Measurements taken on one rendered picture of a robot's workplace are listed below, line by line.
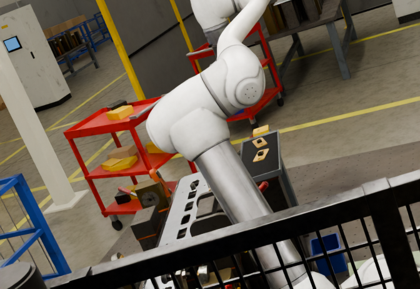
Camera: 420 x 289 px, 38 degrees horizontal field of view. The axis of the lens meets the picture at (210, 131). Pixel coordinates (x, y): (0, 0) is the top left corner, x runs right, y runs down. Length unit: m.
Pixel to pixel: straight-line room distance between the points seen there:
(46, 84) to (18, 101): 6.34
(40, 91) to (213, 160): 11.09
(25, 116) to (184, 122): 4.65
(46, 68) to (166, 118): 10.92
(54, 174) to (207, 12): 4.37
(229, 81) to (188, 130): 0.15
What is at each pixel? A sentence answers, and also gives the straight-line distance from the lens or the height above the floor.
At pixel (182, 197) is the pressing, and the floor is 1.00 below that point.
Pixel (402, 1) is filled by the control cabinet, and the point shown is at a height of 0.29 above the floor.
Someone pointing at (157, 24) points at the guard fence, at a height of 1.19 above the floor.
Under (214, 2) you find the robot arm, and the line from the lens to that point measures 1.96.
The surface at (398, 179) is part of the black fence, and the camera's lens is 0.69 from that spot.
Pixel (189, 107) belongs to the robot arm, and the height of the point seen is 1.51.
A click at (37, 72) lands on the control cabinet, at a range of 12.35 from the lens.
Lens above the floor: 1.85
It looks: 16 degrees down
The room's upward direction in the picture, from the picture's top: 22 degrees counter-clockwise
